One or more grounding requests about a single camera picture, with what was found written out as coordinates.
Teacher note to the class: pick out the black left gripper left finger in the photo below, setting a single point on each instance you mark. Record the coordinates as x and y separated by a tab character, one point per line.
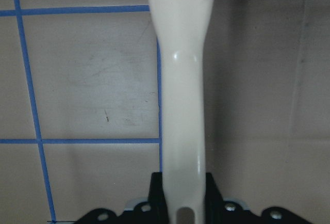
157	199

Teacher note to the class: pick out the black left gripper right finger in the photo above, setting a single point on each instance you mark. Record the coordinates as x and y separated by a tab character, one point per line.
213	201

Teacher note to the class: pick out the beige hand brush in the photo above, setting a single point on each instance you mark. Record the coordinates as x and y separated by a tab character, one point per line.
181	27

